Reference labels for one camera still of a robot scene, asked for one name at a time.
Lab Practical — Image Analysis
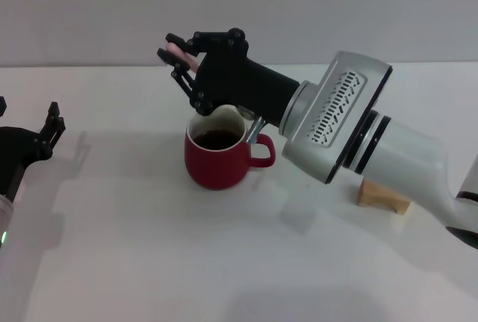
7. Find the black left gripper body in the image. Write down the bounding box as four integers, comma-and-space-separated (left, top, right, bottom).
0, 126, 52, 203

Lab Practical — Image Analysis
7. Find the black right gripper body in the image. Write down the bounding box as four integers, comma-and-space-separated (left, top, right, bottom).
196, 40, 301, 129

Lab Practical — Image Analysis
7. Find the red ceramic coffee cup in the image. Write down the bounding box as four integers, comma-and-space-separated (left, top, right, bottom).
184, 106, 276, 191

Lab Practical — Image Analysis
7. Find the light wooden notched block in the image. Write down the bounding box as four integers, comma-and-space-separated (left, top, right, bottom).
357, 179, 410, 217

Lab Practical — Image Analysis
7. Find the silver cable connector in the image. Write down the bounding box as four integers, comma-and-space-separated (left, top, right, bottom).
244, 118, 265, 145

